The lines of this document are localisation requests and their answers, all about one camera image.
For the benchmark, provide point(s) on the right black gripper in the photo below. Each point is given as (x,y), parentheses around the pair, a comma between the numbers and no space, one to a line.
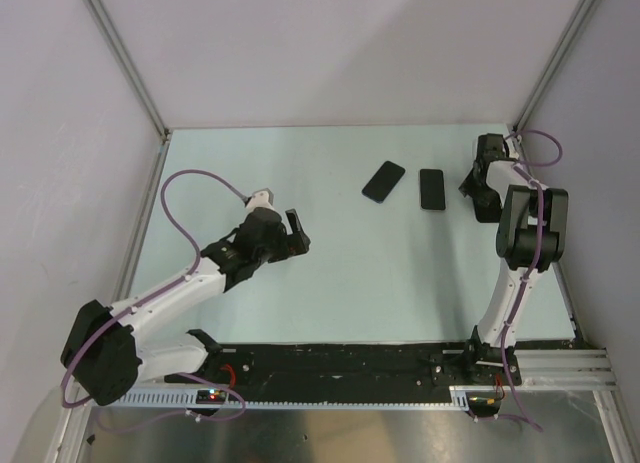
(484,198)

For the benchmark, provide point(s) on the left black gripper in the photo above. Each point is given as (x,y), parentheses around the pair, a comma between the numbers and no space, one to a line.
(295,243)

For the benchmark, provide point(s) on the black smartphone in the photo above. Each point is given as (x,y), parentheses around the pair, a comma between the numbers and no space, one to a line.
(432,190)

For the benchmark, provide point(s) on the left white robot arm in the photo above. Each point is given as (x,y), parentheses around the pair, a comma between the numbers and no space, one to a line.
(108,349)

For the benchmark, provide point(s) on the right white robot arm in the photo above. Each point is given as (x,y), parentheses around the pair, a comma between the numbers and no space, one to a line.
(531,234)

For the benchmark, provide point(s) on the dark blue smartphone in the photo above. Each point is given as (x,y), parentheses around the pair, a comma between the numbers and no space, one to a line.
(383,182)

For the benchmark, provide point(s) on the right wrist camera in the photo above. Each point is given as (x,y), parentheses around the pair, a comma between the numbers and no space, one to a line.
(491,146)

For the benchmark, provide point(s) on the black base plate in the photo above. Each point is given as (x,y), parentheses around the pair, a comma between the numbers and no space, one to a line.
(343,374)

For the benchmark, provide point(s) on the aluminium frame rail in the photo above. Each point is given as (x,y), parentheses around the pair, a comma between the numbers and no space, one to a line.
(566,370)

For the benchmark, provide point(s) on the right aluminium corner post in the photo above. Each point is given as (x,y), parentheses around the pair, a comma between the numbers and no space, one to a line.
(573,30)

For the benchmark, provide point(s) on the aluminium corner post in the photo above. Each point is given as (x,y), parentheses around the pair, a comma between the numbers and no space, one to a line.
(122,56)
(573,30)

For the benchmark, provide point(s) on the left aluminium corner post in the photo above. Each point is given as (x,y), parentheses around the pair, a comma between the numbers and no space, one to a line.
(122,56)

